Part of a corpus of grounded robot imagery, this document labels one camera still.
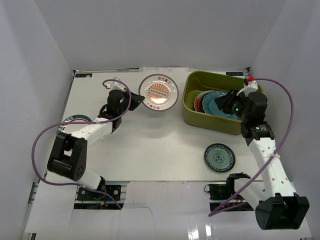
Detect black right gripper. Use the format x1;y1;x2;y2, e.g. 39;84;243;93
214;88;250;122

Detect teal scalloped plate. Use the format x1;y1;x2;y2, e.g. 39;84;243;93
202;90;237;120

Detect white plate orange sunburst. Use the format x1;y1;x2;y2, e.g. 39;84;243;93
138;73;180;112

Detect red teal floral plate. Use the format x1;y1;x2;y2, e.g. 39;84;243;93
193;92;205;112

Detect small blue white dish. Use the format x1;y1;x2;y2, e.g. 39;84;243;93
203;143;236;173

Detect white plate teal red rings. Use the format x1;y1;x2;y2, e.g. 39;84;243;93
57;114;92;132

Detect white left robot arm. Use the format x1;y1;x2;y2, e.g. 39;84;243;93
47;89;145;200

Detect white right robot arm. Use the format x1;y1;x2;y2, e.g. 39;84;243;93
215;90;310;230

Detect olive green plastic bin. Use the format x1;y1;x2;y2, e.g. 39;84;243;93
182;70;248;136

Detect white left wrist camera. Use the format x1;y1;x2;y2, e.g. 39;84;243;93
102;78;126;92

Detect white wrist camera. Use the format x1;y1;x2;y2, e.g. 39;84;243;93
102;78;126;92
236;76;258;96

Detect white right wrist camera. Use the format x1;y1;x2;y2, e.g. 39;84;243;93
236;76;258;96

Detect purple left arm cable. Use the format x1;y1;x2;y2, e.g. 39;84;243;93
31;79;132;210

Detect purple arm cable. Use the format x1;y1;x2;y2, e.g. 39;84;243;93
207;77;295;217
31;79;132;210

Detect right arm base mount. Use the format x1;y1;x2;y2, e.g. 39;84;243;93
203;172;254;212

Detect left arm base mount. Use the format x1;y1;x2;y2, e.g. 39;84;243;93
73;184;124;210

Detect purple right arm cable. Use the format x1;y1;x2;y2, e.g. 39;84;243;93
207;77;295;217

